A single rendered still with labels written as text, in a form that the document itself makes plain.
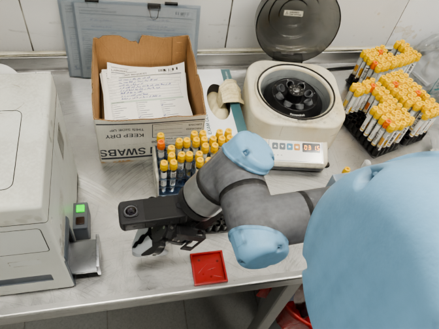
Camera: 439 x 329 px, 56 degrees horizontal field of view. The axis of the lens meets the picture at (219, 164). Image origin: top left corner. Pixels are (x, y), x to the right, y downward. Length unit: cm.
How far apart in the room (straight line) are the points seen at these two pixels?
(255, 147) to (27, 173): 33
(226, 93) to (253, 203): 52
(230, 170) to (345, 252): 40
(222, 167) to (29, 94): 34
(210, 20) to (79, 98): 41
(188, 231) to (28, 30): 70
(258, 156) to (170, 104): 49
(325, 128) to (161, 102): 41
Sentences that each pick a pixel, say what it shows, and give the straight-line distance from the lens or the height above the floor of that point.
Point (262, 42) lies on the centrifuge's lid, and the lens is 117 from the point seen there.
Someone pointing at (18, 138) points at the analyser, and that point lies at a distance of 69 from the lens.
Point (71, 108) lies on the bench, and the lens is 114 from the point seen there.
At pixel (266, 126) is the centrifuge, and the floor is 97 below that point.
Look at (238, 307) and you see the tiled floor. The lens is 179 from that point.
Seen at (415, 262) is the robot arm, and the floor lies 154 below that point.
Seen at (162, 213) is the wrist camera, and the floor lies 107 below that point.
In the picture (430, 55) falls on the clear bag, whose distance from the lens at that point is 139.
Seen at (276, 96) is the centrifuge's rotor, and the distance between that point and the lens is 106.
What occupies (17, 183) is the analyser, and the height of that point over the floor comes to 117.
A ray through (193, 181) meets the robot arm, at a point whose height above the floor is 113.
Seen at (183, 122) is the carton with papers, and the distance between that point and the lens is 92.
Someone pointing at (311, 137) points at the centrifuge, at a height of 95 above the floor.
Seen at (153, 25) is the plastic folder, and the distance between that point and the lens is 113.
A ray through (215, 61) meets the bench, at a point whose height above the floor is 90.
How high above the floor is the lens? 168
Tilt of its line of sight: 52 degrees down
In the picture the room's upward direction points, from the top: 12 degrees clockwise
